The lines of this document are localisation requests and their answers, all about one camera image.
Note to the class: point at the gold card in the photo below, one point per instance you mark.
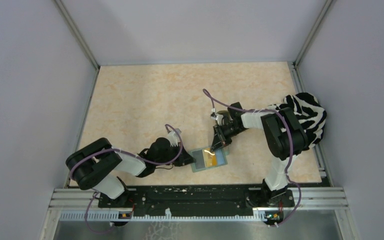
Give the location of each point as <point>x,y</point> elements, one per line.
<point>210,159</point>

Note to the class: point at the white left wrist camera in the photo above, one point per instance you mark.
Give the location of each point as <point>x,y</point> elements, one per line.
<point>175,136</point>

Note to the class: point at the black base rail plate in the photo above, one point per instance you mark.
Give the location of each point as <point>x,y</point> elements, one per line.
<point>221,200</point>

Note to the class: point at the aluminium frame rail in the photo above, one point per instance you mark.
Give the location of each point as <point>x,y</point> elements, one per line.
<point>311,198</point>

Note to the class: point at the cream oval card tray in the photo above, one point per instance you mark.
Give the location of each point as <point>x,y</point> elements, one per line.
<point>226,119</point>

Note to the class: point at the thin card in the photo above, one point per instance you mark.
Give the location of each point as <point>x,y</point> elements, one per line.
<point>198,155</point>

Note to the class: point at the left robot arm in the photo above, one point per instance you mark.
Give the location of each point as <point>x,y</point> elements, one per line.
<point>91,166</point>

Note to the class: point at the zebra striped cloth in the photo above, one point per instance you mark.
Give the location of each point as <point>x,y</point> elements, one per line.
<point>310,114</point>

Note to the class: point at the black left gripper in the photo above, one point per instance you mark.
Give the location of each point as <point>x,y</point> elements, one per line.
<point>184,158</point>

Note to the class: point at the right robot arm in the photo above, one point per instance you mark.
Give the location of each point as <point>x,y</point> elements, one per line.
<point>284,135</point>

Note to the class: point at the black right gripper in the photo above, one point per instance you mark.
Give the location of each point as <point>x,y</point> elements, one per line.
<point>220,140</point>

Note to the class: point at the green card holder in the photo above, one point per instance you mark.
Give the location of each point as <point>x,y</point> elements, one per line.
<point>221,159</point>

